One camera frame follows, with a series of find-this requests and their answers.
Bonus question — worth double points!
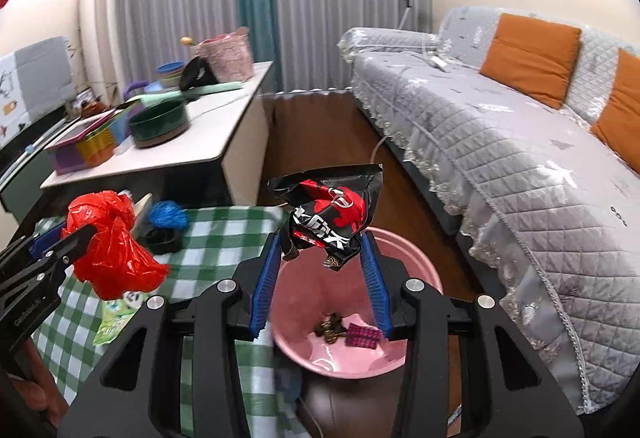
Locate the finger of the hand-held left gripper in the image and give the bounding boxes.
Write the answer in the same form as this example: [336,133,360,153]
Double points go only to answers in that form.
[0,229,69,265]
[30,224,99,275]

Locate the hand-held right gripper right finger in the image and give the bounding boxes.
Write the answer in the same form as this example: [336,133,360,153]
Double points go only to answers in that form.
[359,232,586,438]

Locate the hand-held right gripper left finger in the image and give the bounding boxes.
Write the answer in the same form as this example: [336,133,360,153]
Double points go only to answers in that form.
[57,232,284,438]

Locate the red plastic bag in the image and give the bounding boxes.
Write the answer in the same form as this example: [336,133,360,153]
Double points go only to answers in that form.
[61,190,171,301]

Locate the pink plastic bin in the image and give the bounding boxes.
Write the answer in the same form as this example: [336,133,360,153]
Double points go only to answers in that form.
[270,226,445,380]

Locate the black red snack wrapper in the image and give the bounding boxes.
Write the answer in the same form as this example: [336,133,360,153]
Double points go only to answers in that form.
[267,163,385,273]

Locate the blue plastic bag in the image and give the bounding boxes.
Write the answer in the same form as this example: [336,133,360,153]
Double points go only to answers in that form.
[148,200,190,230]

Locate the person's left hand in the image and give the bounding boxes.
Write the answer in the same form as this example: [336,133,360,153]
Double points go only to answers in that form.
[10,342,69,425]

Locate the purple blister pack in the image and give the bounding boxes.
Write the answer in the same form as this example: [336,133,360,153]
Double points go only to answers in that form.
[345,323,382,350]

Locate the brown crumpled wrapper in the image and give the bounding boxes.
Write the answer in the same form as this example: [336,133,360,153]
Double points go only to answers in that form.
[314,313,347,344]

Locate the green checked tablecloth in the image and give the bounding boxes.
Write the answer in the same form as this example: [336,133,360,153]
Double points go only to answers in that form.
[20,205,301,438]

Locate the dark television cabinet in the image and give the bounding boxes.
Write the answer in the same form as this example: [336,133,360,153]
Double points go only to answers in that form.
[0,105,68,224]

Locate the cream box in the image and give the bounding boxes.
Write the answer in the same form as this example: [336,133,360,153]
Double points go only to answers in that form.
[132,193,156,225]

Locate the black square ashtray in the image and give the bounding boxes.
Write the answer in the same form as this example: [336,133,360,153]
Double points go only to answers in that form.
[135,225,182,255]

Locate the green tissue packet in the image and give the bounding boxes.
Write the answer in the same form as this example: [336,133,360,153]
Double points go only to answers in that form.
[92,290,143,346]

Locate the multicolour box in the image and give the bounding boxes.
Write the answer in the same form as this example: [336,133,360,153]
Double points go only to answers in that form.
[45,110,136,176]

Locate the dark green bowl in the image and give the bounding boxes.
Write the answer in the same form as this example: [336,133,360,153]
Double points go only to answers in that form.
[128,99,191,149]

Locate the cloth-covered television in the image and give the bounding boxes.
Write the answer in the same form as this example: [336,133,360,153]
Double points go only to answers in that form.
[0,36,76,149]

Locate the white coffee table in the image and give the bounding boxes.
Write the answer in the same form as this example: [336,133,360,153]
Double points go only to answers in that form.
[40,60,276,209]

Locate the grey quilted sofa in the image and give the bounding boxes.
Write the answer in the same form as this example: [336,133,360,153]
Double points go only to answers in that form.
[337,7,640,416]

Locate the mint green rolled mat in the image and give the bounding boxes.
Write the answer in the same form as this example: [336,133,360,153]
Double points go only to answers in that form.
[142,80,246,104]

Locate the black round object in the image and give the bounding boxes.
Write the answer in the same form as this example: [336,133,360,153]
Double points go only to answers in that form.
[180,56,220,91]

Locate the white standing air conditioner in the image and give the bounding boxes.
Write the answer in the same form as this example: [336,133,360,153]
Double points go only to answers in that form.
[80,0,117,99]

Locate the orange cushion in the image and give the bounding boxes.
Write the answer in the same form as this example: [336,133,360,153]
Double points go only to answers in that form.
[479,13,582,110]
[590,47,640,164]

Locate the teal curtain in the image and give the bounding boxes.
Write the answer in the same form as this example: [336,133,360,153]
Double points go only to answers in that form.
[234,0,282,94]

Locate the white cable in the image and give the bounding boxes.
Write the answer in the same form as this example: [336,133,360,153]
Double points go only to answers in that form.
[371,132,390,165]

